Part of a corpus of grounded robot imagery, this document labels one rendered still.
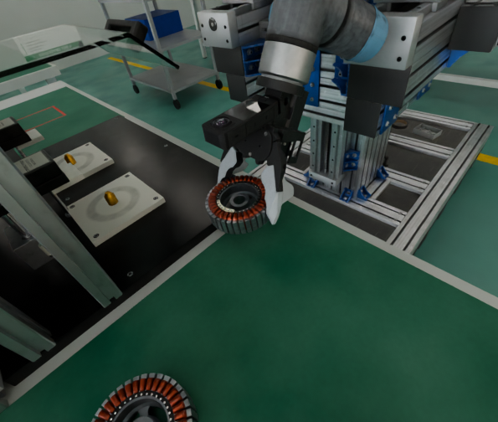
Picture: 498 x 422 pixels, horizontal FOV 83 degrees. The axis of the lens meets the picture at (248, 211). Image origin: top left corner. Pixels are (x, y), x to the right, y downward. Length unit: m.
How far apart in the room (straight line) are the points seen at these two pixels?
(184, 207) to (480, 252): 1.36
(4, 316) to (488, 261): 1.59
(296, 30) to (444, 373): 0.44
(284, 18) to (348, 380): 0.44
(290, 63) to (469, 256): 1.33
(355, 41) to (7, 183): 0.47
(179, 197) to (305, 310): 0.33
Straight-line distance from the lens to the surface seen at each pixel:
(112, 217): 0.60
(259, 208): 0.43
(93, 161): 0.82
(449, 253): 1.57
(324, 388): 0.39
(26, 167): 0.56
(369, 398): 0.39
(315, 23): 0.44
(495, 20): 0.91
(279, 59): 0.42
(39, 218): 0.38
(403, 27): 0.68
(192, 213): 0.54
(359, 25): 0.50
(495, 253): 1.66
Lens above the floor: 1.13
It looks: 43 degrees down
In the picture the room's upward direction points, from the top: 10 degrees counter-clockwise
